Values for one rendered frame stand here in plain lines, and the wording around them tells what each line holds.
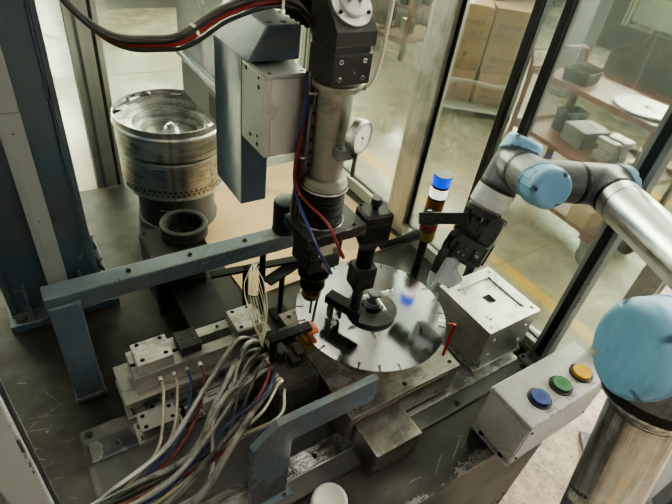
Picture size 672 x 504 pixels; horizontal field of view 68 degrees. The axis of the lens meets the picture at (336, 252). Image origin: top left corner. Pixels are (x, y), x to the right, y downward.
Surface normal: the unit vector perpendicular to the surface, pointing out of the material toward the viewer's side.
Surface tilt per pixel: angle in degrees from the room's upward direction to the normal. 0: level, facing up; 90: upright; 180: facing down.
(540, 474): 0
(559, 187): 77
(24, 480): 90
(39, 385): 0
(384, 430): 0
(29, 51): 90
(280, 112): 90
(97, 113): 90
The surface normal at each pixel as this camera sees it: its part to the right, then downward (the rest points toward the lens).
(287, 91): 0.53, 0.58
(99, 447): 0.12, -0.77
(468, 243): -0.52, 0.10
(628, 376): -0.96, -0.15
